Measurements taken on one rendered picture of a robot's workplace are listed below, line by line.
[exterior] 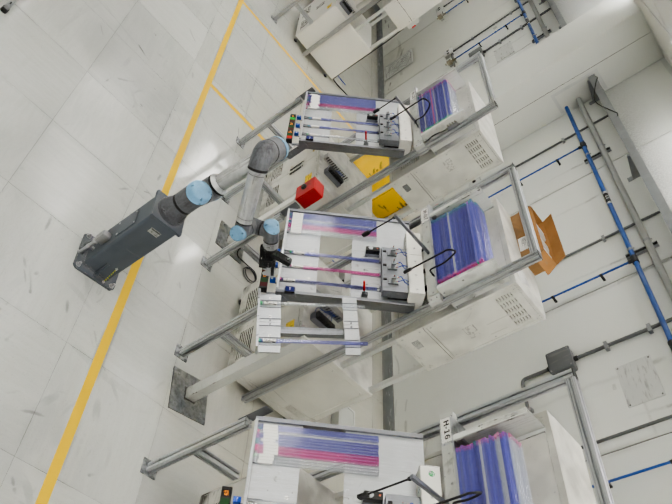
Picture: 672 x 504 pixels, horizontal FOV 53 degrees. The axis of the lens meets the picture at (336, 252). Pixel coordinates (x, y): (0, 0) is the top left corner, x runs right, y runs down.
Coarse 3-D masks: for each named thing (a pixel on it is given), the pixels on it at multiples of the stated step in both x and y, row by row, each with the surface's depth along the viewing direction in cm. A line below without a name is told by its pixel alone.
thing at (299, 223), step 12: (300, 216) 388; (312, 216) 390; (324, 216) 391; (288, 228) 379; (300, 228) 380; (312, 228) 381; (324, 228) 382; (336, 228) 384; (348, 228) 385; (360, 228) 386; (372, 228) 387; (360, 240) 379; (372, 240) 379
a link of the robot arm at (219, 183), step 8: (280, 144) 311; (280, 152) 309; (288, 152) 319; (240, 160) 321; (248, 160) 317; (280, 160) 317; (232, 168) 322; (240, 168) 320; (208, 176) 329; (216, 176) 327; (224, 176) 324; (232, 176) 322; (240, 176) 322; (208, 184) 326; (216, 184) 326; (224, 184) 326; (232, 184) 326; (216, 192) 327; (224, 192) 330
